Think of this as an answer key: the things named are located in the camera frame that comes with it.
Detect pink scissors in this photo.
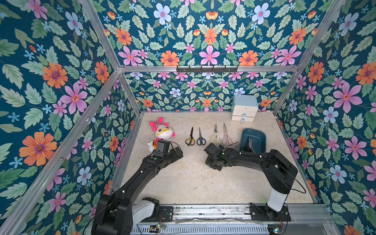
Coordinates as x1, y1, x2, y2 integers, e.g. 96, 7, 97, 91
222, 123, 234, 146

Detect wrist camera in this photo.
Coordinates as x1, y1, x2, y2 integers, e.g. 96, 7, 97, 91
204, 143, 223, 159
153, 140, 170, 158

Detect teal plastic storage box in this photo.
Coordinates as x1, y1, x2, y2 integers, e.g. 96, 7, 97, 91
240, 128, 266, 153

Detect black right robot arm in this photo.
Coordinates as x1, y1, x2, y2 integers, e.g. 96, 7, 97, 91
204, 144, 298, 212

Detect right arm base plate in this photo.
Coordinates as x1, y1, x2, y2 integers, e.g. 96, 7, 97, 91
249, 203, 291, 222

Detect white pink plush toy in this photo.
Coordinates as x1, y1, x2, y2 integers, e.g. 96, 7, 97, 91
147, 117, 176, 153

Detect black yellow scissors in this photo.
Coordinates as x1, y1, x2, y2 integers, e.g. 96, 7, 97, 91
185, 127, 195, 146

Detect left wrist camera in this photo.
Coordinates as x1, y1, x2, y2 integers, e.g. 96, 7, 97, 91
153, 140, 170, 158

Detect black hook rail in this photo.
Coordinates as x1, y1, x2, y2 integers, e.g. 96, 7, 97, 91
176, 66, 239, 73

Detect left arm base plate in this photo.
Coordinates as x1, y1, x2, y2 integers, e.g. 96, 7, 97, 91
152, 206, 174, 223

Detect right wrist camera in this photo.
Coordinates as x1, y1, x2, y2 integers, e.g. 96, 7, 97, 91
204, 143, 223, 159

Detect small white drawer cabinet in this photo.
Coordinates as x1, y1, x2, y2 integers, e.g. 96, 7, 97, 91
231, 95, 259, 122

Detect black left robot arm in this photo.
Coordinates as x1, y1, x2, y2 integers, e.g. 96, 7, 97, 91
91, 142, 183, 235

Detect dark blue scissors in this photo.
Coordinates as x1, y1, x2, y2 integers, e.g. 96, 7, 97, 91
196, 128, 207, 146

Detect cream yellow scissors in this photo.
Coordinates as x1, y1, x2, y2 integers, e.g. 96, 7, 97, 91
210, 124, 222, 147

